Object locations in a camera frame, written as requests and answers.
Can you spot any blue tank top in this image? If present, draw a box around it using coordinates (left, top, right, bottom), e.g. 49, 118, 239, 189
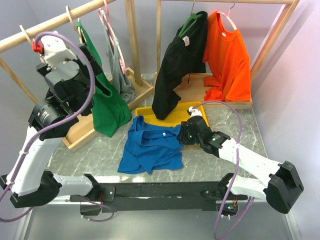
117, 115, 184, 175

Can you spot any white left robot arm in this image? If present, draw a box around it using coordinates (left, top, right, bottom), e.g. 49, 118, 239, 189
0, 41, 101, 208

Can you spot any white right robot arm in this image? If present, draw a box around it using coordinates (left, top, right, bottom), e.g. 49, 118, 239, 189
177, 116, 304, 214

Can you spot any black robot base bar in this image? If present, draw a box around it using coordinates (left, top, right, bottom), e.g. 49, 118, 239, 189
69, 181, 248, 216

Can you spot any green tank top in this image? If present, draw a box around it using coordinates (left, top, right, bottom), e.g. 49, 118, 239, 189
75, 21, 133, 138

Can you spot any grey tank top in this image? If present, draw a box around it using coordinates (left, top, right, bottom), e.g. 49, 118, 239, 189
103, 23, 136, 104

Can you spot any beige hanger with green top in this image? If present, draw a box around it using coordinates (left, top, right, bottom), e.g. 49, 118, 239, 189
65, 5, 87, 48

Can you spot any pink plastic hanger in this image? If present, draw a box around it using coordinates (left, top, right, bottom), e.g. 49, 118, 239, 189
98, 0, 126, 74

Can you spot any pink hanger with orange shirt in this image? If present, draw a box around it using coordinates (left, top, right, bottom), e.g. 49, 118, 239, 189
217, 0, 238, 31

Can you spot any green plastic hanger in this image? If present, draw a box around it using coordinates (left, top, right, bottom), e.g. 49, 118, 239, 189
178, 0, 203, 38

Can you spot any yellow plastic tray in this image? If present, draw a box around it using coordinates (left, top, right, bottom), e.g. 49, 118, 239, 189
135, 101, 209, 127

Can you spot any left wooden clothes rack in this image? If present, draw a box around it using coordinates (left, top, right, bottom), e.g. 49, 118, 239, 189
0, 0, 154, 152

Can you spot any wooden clothes rack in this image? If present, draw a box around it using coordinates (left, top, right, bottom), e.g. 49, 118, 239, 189
155, 0, 301, 111
0, 0, 154, 152

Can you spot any right wooden clothes rack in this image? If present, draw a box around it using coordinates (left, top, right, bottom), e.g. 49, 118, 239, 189
155, 0, 301, 111

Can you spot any black t-shirt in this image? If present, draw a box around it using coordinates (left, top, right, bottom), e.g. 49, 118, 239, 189
152, 11, 208, 120

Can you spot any orange t-shirt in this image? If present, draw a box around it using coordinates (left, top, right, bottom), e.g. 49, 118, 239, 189
202, 11, 252, 102

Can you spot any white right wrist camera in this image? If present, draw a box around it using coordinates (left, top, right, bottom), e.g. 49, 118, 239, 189
187, 106, 203, 118

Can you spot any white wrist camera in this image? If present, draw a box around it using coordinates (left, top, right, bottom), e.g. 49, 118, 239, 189
187, 106, 203, 118
31, 35, 77, 67

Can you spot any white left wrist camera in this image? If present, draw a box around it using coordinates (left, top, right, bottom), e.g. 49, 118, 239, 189
31, 35, 77, 67

